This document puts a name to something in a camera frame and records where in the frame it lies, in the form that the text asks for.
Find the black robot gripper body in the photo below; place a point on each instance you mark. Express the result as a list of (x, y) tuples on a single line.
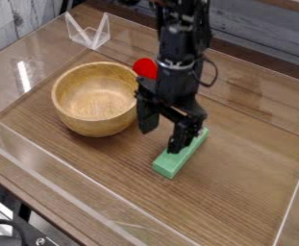
[(173, 92)]

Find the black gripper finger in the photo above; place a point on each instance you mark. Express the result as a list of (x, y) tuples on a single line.
[(148, 114), (188, 129)]

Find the green rectangular block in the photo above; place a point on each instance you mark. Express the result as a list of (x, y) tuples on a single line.
[(169, 164)]

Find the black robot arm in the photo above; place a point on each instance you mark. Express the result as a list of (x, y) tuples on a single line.
[(184, 34)]

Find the brown wooden bowl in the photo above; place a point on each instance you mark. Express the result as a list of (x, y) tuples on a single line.
[(94, 98)]

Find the red plush strawberry toy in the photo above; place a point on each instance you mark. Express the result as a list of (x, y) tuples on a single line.
[(146, 68)]

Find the clear acrylic tray wall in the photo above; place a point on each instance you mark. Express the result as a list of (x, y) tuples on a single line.
[(95, 216)]

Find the black table clamp mount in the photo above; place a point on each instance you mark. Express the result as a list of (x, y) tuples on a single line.
[(35, 238)]

